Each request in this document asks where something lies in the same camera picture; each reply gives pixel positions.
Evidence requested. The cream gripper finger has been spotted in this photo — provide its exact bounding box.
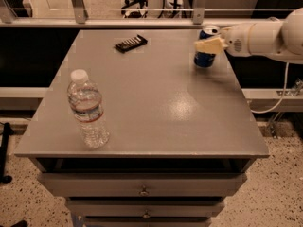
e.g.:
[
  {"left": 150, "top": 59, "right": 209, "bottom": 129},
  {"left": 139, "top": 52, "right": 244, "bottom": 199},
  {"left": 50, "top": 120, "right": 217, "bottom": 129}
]
[{"left": 194, "top": 37, "right": 228, "bottom": 54}]

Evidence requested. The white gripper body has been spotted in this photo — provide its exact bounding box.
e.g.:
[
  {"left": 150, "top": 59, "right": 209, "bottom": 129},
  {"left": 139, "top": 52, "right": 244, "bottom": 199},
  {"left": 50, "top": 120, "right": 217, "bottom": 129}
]
[{"left": 221, "top": 24, "right": 253, "bottom": 57}]

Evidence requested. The blue pepsi can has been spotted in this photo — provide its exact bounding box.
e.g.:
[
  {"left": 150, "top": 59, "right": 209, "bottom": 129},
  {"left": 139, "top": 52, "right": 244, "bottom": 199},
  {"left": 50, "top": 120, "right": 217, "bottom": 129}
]
[{"left": 193, "top": 25, "right": 221, "bottom": 69}]

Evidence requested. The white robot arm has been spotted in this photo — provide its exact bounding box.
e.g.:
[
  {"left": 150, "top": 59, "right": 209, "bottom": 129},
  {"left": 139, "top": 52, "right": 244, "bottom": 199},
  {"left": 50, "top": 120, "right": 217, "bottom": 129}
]
[{"left": 195, "top": 8, "right": 303, "bottom": 64}]

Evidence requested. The grey drawer cabinet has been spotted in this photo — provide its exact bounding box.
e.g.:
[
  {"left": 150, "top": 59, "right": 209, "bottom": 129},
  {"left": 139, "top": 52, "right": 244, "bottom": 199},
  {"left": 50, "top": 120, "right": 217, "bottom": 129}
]
[{"left": 13, "top": 28, "right": 272, "bottom": 227}]

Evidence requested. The clear plastic water bottle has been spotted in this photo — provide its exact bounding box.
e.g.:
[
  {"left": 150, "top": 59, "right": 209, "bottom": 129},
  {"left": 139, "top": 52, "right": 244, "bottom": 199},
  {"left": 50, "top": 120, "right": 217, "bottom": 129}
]
[{"left": 67, "top": 69, "right": 110, "bottom": 149}]

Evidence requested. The middle grey drawer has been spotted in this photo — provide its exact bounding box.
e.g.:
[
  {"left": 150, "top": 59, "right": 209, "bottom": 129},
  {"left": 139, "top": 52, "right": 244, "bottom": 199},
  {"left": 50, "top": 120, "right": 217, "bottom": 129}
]
[{"left": 67, "top": 199, "right": 224, "bottom": 218}]

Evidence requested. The grey drawer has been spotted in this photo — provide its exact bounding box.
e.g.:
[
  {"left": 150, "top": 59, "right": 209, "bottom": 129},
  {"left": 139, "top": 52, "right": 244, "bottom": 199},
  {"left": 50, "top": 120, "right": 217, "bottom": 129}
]
[
  {"left": 38, "top": 173, "right": 247, "bottom": 197},
  {"left": 84, "top": 218, "right": 211, "bottom": 227},
  {"left": 67, "top": 199, "right": 224, "bottom": 218}
]

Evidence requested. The top grey drawer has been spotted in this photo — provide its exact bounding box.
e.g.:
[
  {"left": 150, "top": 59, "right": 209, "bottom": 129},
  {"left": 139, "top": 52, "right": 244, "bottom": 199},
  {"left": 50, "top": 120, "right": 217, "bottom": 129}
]
[{"left": 38, "top": 173, "right": 247, "bottom": 197}]

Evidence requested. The bottom grey drawer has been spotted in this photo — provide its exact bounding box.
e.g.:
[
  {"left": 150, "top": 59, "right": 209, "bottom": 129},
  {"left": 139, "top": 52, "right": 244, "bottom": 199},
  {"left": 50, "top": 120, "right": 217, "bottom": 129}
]
[{"left": 84, "top": 218, "right": 211, "bottom": 227}]

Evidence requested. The black stand base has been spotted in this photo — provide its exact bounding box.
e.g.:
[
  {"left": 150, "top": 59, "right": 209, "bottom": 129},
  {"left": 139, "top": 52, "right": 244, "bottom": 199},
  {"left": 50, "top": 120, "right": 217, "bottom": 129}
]
[{"left": 0, "top": 123, "right": 14, "bottom": 184}]

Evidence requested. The white cable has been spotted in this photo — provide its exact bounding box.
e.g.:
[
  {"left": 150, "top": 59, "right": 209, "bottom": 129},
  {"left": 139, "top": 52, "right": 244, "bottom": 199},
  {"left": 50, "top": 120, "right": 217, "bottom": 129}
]
[{"left": 250, "top": 61, "right": 291, "bottom": 114}]

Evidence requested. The metal railing frame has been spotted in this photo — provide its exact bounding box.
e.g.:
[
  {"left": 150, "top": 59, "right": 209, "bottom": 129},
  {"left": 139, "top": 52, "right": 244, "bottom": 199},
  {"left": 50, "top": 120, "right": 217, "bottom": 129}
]
[{"left": 0, "top": 0, "right": 281, "bottom": 29}]

